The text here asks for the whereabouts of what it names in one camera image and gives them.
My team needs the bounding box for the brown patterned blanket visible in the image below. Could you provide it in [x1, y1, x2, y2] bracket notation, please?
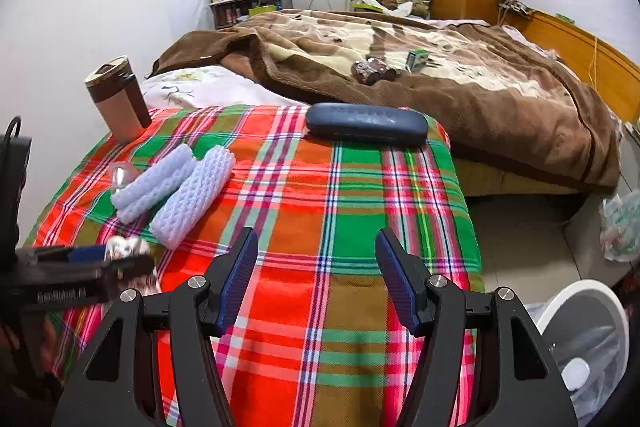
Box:
[150, 9, 623, 195]

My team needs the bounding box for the white floral sheet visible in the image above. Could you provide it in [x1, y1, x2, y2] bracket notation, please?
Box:
[142, 66, 306, 110]

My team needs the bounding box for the clear plastic container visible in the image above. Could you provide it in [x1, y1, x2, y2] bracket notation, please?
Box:
[107, 162, 137, 194]

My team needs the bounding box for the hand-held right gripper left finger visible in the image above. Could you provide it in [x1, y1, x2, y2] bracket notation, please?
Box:
[50, 227, 260, 427]

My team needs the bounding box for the wooden headboard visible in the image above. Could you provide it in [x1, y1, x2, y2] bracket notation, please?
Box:
[500, 9, 640, 122]

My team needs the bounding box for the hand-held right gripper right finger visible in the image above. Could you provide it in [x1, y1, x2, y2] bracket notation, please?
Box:
[374, 228, 581, 427]

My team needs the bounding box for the power strip with cables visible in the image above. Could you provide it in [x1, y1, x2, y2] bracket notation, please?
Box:
[497, 0, 531, 18]

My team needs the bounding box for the clear plastic bottle red label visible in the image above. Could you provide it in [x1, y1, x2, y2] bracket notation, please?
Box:
[105, 236, 157, 293]

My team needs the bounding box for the pink brown travel mug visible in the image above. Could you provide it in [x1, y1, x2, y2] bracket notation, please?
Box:
[84, 56, 152, 144]

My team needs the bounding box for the white trash bin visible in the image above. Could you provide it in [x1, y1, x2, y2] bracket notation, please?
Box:
[522, 279, 632, 427]

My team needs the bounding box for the plaid cloth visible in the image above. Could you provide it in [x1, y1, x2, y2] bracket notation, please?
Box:
[22, 104, 486, 427]

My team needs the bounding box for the small green box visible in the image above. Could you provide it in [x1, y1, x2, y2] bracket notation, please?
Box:
[406, 49, 430, 72]

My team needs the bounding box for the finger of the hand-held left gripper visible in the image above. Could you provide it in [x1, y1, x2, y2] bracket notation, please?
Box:
[100, 254, 156, 282]
[20, 246, 108, 265]

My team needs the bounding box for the white green plastic bag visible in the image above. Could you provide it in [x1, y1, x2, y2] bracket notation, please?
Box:
[600, 194, 640, 263]

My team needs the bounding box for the dark blue glasses case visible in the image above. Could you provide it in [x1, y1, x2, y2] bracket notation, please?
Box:
[305, 103, 428, 148]

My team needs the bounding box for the white foam net sleeve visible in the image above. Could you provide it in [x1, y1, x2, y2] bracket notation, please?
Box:
[111, 143, 195, 224]
[150, 145, 236, 250]

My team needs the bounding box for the person's left hand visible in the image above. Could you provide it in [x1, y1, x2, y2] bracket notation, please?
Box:
[0, 317, 60, 368]

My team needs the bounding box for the shelf with bottles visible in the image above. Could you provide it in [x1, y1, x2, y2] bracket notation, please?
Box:
[209, 0, 296, 30]

